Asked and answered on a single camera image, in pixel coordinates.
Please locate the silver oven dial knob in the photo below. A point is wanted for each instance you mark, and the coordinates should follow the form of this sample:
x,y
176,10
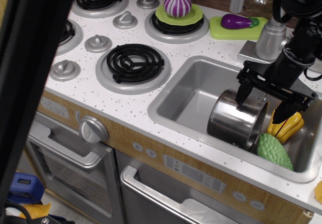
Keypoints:
x,y
91,130

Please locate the toy oven door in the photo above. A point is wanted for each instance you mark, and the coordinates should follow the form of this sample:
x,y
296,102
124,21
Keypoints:
x,y
82,174

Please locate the light green toy plate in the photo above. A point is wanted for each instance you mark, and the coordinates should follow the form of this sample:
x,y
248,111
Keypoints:
x,y
195,15

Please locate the yellow cloth on floor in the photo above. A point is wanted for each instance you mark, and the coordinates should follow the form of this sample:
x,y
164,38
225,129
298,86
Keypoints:
x,y
37,210

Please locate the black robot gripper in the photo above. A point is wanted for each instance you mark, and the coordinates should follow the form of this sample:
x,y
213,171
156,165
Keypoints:
x,y
279,79

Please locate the purple striped toy onion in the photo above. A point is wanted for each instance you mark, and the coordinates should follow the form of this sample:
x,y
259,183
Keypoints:
x,y
177,8

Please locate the front right stove burner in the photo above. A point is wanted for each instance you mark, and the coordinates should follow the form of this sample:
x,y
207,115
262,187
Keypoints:
x,y
133,69

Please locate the purple toy eggplant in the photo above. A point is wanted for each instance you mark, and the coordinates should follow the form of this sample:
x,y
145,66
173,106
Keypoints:
x,y
234,22

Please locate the front left stove burner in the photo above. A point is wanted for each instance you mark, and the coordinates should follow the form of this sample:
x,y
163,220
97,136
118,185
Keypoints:
x,y
71,37

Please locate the yellow toy bell pepper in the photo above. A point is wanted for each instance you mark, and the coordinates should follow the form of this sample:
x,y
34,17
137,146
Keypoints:
x,y
283,131

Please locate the yellow toy corn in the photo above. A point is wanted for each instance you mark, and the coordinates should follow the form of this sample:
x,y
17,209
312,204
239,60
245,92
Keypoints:
x,y
318,192

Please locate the back right stove burner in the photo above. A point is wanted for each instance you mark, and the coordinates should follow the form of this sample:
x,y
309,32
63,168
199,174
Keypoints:
x,y
173,34

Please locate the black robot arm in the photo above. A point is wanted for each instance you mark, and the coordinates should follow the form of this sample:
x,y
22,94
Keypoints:
x,y
307,33

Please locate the toy digital clock display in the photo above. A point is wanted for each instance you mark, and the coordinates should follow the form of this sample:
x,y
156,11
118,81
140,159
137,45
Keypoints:
x,y
54,107

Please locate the stainless steel pot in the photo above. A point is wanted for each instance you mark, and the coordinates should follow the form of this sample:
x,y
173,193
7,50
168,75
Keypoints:
x,y
234,124

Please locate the back left stove burner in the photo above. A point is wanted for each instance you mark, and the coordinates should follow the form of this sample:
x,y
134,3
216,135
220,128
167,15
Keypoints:
x,y
96,9

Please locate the silver stove knob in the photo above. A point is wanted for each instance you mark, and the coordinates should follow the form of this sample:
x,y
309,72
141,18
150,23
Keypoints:
x,y
65,70
98,44
148,4
125,21

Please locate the silver stove knob bottom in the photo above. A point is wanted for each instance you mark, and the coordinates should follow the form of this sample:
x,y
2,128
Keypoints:
x,y
65,70

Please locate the toy dishwasher door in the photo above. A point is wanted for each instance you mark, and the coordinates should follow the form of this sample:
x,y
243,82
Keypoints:
x,y
178,193

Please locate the stove burner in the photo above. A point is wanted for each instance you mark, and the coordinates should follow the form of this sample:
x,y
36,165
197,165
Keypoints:
x,y
96,9
133,69
71,37
173,34

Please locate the silver stove knob top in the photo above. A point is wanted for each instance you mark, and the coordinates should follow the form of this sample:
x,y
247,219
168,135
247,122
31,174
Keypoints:
x,y
148,4

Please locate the black foreground post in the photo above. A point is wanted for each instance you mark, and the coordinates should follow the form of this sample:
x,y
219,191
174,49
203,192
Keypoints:
x,y
30,35

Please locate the green toy cutting board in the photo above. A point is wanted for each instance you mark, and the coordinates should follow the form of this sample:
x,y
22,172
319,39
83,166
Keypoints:
x,y
220,33

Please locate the green toy bitter gourd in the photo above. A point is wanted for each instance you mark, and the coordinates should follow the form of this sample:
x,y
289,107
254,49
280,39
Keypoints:
x,y
270,148

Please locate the grey toy sink basin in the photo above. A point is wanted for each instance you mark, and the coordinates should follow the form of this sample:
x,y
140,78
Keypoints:
x,y
186,102

